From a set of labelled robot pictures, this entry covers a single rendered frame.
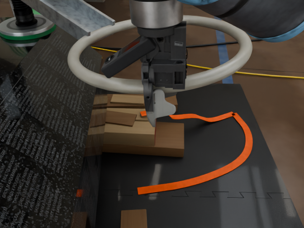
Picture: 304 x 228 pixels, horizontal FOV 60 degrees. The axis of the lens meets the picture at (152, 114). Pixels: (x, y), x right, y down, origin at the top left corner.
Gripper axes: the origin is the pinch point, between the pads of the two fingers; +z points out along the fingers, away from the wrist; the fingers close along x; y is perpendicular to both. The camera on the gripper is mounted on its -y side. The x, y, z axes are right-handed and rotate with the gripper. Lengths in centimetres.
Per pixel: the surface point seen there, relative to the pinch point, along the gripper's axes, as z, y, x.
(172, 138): 78, -1, 78
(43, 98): 10.1, -38.4, 20.2
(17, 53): 1, -51, 34
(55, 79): 10, -39, 32
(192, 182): 87, 12, 52
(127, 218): 75, -18, 19
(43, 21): -3, -51, 57
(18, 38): -1, -56, 44
